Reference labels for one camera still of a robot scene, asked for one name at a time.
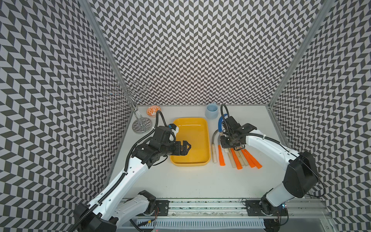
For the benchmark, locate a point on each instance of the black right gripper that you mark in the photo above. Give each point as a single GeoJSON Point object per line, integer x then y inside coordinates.
{"type": "Point", "coordinates": [224, 144]}

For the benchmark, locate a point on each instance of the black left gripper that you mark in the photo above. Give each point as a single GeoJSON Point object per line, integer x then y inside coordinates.
{"type": "Point", "coordinates": [184, 151]}

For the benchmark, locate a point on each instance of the sickle with wooden handle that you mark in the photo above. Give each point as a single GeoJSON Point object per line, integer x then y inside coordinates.
{"type": "Point", "coordinates": [241, 158]}
{"type": "Point", "coordinates": [214, 155]}
{"type": "Point", "coordinates": [230, 156]}

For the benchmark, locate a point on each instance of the yellow plastic storage tray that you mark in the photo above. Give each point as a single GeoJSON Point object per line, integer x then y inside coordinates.
{"type": "Point", "coordinates": [195, 131]}

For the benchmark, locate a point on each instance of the sickle with orange handle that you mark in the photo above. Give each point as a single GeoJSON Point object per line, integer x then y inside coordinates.
{"type": "Point", "coordinates": [220, 152]}
{"type": "Point", "coordinates": [236, 160]}
{"type": "Point", "coordinates": [248, 158]}
{"type": "Point", "coordinates": [258, 165]}

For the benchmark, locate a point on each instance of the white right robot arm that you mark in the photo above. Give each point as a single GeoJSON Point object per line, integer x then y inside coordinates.
{"type": "Point", "coordinates": [300, 167]}

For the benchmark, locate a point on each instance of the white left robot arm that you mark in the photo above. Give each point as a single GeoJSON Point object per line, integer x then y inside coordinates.
{"type": "Point", "coordinates": [105, 213]}

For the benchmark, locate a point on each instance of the light blue ceramic mug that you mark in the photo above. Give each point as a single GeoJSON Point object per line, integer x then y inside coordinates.
{"type": "Point", "coordinates": [211, 111]}

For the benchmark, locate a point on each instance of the orange patterned small dish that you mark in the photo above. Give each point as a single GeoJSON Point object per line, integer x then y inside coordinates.
{"type": "Point", "coordinates": [152, 110]}

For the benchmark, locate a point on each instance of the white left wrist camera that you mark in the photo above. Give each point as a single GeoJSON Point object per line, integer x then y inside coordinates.
{"type": "Point", "coordinates": [174, 128]}

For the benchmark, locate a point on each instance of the aluminium corner frame post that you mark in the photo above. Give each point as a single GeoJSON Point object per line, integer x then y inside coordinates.
{"type": "Point", "coordinates": [320, 17]}

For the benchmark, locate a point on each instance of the left aluminium corner post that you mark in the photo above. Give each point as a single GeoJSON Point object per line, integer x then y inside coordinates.
{"type": "Point", "coordinates": [86, 8]}

